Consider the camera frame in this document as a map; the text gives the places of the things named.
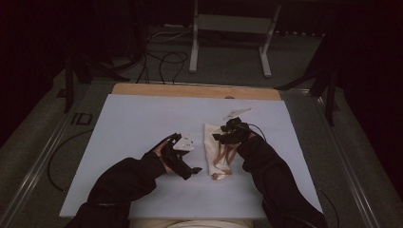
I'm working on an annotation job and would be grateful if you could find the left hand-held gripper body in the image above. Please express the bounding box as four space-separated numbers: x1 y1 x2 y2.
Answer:
161 134 196 181

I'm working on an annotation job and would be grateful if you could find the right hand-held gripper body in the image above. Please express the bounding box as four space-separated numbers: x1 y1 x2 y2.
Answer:
220 107 255 145

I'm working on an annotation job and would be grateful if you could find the cream baby bodysuit brown trim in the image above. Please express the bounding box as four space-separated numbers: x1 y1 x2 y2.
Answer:
203 122 242 181

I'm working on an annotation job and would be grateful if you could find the person's left hand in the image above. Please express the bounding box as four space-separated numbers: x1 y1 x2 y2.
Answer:
153 141 175 175

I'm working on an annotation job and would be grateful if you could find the light blue mat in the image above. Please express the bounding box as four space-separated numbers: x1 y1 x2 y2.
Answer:
59 93 323 220

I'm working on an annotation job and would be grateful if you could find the person's lap beige clothing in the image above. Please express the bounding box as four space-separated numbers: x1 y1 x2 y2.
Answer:
128 218 255 228

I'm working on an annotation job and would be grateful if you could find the black tripod stand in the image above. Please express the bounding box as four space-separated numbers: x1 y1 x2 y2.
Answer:
62 47 131 114
275 31 339 127

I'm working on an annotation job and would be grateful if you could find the white metal stand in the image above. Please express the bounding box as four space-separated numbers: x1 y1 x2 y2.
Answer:
188 0 282 79

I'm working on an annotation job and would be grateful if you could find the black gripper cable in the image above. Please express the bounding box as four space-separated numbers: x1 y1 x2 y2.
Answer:
248 123 268 143

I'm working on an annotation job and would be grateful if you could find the black looped cable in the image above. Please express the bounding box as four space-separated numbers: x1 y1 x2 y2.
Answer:
157 51 190 86

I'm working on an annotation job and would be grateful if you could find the aluminium floor rail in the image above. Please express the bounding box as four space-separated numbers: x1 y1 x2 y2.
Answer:
312 94 378 228
0 110 84 228

